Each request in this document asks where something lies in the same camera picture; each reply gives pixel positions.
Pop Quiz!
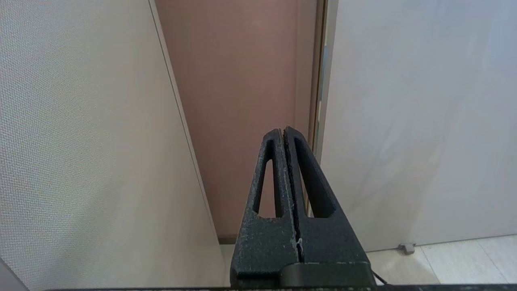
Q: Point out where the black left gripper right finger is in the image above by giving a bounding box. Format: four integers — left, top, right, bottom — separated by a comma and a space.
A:
284, 127, 371, 263

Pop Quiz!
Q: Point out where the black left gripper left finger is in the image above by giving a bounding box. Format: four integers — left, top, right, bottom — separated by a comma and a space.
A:
230, 128, 300, 288

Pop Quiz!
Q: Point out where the white room door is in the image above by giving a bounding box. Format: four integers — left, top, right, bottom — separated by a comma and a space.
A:
313, 0, 517, 252

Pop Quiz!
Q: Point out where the beige cabinet panel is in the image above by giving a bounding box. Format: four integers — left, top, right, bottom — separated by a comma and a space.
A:
0, 0, 226, 291

